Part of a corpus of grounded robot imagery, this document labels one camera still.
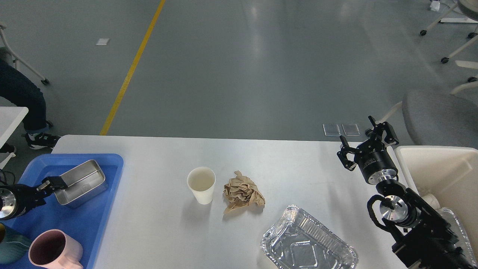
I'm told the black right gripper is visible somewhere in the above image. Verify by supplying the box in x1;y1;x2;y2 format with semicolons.
337;115;399;185

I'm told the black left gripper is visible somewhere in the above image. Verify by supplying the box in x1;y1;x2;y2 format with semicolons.
0;176;68;220

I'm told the square stainless steel dish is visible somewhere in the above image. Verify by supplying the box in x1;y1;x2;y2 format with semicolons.
54;160;108;209

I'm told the pink mug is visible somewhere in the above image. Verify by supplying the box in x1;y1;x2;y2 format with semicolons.
28;229;84;269

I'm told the aluminium foil tray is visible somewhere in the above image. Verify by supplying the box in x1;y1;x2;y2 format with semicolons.
261;204;359;269

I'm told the white paper cup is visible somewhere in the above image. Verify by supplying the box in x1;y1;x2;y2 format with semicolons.
186;166;216;205

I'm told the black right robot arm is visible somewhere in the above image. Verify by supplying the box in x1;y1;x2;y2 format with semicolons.
337;116;477;269

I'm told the right floor socket plate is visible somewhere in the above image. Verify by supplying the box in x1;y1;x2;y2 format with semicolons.
342;124;361;136

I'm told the floor socket plate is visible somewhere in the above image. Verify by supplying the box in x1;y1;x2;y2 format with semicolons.
322;124;341;137
342;124;361;136

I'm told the left floor socket plate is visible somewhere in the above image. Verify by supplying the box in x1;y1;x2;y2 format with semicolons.
322;124;341;137

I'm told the blue plastic tray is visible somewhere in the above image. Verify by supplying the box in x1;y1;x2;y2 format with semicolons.
3;154;124;269

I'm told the teal ceramic mug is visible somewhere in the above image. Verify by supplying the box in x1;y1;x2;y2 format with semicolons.
0;223;32;265

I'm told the grey office chair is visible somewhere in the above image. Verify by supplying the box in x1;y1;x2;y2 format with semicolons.
380;90;478;149

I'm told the white side table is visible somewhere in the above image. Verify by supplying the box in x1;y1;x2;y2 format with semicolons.
0;106;28;147

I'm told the white cup in bin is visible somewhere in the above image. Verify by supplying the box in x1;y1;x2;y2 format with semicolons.
422;194;442;210

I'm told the beige plastic bin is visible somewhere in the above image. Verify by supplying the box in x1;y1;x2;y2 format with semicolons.
394;145;478;256

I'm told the seated person in jeans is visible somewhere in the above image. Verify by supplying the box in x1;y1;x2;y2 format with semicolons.
0;60;60;149

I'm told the white chair legs background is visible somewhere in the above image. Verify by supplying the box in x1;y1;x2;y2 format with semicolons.
420;0;478;96

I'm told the crumpled brown paper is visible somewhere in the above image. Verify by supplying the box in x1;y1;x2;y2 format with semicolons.
223;170;265;214

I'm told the foil tray in bin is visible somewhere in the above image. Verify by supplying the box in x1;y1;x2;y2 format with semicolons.
437;207;477;267

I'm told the black cable at left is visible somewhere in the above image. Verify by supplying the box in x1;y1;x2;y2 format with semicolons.
0;169;16;187

